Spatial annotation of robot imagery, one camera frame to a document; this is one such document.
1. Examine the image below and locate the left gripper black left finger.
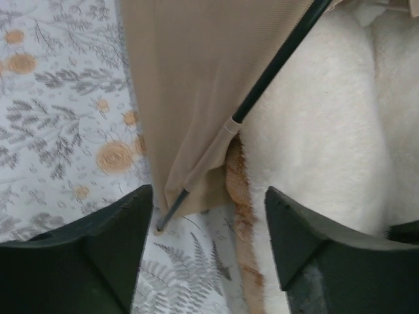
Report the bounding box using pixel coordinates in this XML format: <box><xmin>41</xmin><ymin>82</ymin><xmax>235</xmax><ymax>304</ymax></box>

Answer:
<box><xmin>1</xmin><ymin>185</ymin><xmax>153</xmax><ymax>314</ymax></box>

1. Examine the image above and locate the floral patterned table mat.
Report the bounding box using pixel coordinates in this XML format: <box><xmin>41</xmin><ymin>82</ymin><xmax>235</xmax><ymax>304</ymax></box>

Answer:
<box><xmin>1</xmin><ymin>1</ymin><xmax>247</xmax><ymax>313</ymax></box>

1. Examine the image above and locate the beige fabric pet tent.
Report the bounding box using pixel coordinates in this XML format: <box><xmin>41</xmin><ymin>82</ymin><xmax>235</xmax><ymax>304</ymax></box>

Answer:
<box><xmin>119</xmin><ymin>0</ymin><xmax>419</xmax><ymax>220</ymax></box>

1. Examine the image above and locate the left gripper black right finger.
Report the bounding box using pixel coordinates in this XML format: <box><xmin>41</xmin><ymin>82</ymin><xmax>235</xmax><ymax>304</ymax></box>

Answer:
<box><xmin>264</xmin><ymin>187</ymin><xmax>418</xmax><ymax>314</ymax></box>

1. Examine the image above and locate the white fluffy cushion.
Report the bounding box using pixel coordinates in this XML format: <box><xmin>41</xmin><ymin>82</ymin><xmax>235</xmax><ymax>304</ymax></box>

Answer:
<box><xmin>227</xmin><ymin>1</ymin><xmax>418</xmax><ymax>313</ymax></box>

